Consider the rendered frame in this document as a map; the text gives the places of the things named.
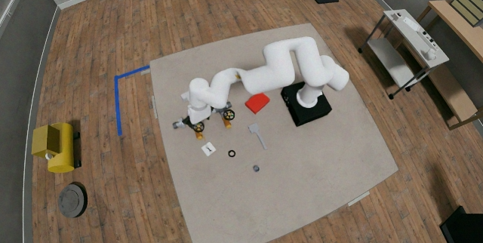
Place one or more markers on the grey pipe manifold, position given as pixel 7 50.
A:
pixel 222 111

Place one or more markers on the white square tag with gold chain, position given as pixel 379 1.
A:
pixel 208 149

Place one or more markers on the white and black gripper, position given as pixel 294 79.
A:
pixel 196 116

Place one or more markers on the red rectangular block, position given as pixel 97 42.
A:
pixel 257 102

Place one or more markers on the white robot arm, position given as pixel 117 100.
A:
pixel 278 72

